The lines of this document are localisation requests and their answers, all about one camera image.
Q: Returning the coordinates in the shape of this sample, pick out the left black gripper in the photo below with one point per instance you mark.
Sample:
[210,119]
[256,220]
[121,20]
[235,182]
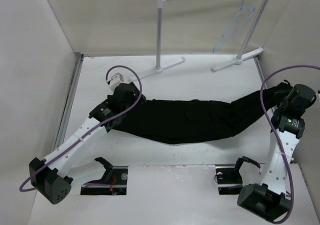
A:
[136,96]

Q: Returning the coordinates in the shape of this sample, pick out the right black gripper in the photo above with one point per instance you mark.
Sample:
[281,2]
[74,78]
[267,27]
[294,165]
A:
[282,92]

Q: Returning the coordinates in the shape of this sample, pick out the black trousers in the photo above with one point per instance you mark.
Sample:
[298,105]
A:
[177,122]

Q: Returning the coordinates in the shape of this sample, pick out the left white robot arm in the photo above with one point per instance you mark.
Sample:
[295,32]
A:
[49,176]

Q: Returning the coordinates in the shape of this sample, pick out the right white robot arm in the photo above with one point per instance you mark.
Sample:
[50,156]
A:
[271,198]

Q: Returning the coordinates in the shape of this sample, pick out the white clothes rack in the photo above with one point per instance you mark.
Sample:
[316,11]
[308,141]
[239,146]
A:
[237,60]

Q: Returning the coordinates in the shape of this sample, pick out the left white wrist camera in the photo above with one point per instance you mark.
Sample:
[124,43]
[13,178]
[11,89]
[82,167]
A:
[115,81]

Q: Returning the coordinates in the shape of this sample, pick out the right aluminium table rail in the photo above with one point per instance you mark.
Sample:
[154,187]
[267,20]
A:
[259,68]

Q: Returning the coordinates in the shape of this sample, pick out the aluminium table rail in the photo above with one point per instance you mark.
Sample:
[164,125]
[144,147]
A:
[259,68]
[61,133]

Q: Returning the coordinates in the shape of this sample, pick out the left aluminium table rail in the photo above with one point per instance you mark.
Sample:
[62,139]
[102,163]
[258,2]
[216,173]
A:
[61,133]

